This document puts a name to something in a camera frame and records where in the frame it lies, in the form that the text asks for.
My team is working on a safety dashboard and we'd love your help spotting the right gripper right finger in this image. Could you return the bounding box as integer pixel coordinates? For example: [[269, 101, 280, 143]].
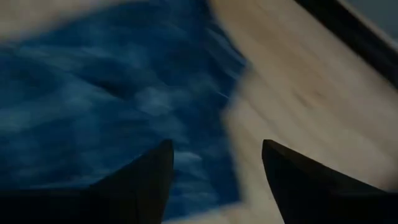
[[261, 139, 386, 224]]

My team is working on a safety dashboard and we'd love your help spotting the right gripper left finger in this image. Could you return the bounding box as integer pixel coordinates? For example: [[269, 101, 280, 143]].
[[88, 139, 175, 224]]

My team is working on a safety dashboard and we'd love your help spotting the blue plaid shirt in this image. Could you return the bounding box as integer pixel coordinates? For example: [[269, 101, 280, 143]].
[[0, 0, 249, 222]]

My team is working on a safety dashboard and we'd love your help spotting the black aluminium table frame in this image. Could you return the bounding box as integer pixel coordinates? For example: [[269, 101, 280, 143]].
[[294, 0, 398, 90]]

